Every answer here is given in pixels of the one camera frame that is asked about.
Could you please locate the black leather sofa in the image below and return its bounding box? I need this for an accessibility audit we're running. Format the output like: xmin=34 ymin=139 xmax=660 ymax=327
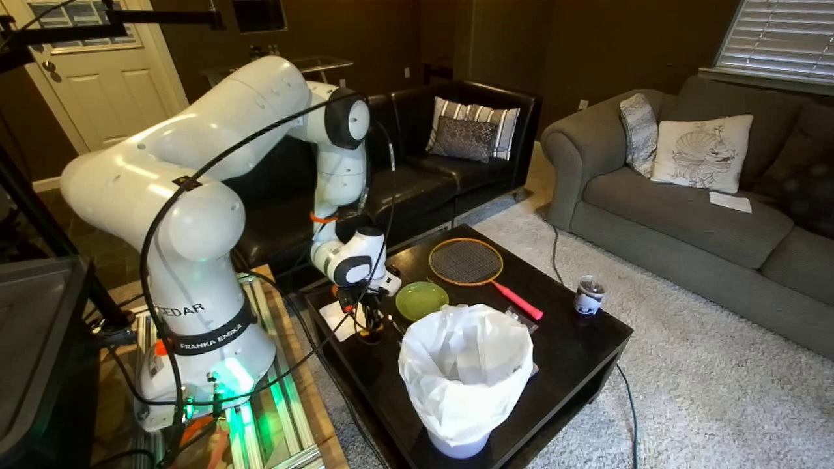
xmin=230 ymin=81 xmax=539 ymax=279

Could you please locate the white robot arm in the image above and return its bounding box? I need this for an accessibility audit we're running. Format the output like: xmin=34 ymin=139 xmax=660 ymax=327
xmin=59 ymin=55 xmax=402 ymax=433

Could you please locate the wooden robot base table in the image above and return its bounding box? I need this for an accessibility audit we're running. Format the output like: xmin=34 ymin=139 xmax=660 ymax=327
xmin=92 ymin=267 xmax=346 ymax=469

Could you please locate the silver patterned pillow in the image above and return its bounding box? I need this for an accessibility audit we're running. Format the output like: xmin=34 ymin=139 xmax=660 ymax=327
xmin=428 ymin=98 xmax=522 ymax=163

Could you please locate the green plastic plate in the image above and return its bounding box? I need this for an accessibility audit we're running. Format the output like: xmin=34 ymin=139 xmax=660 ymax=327
xmin=397 ymin=281 xmax=447 ymax=321

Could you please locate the window blind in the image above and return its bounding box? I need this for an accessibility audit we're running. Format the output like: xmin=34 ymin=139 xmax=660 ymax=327
xmin=713 ymin=0 xmax=834 ymax=85

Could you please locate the small glass cup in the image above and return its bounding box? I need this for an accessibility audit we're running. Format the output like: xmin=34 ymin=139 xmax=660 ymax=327
xmin=573 ymin=279 xmax=605 ymax=314

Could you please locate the white paper napkin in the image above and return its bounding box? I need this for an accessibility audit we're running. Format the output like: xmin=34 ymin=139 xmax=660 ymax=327
xmin=317 ymin=302 xmax=367 ymax=341

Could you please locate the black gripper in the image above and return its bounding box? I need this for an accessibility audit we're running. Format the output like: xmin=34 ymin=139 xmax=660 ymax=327
xmin=342 ymin=275 xmax=402 ymax=322

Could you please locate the black coffee table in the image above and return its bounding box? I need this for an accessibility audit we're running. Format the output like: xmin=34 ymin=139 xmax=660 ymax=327
xmin=304 ymin=225 xmax=630 ymax=469

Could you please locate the white paper on sofa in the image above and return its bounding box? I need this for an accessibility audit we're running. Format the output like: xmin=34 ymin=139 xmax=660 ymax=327
xmin=709 ymin=190 xmax=752 ymax=212

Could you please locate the white embroidered pillow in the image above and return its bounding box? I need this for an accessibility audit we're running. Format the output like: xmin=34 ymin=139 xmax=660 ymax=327
xmin=651 ymin=115 xmax=752 ymax=193

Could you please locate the grey fabric sofa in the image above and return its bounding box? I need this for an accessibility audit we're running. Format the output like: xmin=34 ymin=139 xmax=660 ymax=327
xmin=539 ymin=74 xmax=834 ymax=358

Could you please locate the white lined trash bin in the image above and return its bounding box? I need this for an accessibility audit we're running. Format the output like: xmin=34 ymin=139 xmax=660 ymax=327
xmin=399 ymin=302 xmax=533 ymax=459

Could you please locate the black floor cable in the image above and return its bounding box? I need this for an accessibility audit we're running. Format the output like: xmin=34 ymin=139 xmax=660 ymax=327
xmin=549 ymin=219 xmax=640 ymax=469

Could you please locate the striped white pillow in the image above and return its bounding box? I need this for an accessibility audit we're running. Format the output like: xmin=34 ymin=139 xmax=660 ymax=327
xmin=619 ymin=94 xmax=660 ymax=177

